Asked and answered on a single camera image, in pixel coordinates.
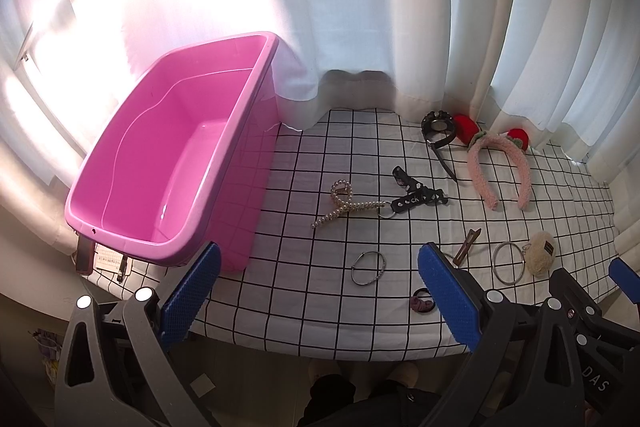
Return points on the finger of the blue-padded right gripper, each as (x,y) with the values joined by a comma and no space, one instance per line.
(624,277)
(608,354)

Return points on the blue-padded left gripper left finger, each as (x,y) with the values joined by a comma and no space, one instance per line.
(114,368)

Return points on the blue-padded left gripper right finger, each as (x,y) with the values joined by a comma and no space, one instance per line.
(523,368)

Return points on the brown snap hair clip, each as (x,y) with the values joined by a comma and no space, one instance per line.
(463,252)

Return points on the pink fuzzy strawberry headband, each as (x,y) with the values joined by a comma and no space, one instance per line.
(468,132)

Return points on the silver bangle with beads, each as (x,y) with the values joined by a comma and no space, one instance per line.
(368,268)

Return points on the black wrist watch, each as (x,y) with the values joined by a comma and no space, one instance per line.
(439,130)

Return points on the pearl hair claw clip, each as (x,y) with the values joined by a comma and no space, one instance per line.
(344,203)

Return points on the dark red smartphone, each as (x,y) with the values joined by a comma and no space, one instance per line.
(84,256)

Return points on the pink plastic tub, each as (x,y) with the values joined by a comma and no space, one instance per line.
(185,160)

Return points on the white curtain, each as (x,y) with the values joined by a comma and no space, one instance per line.
(565,70)

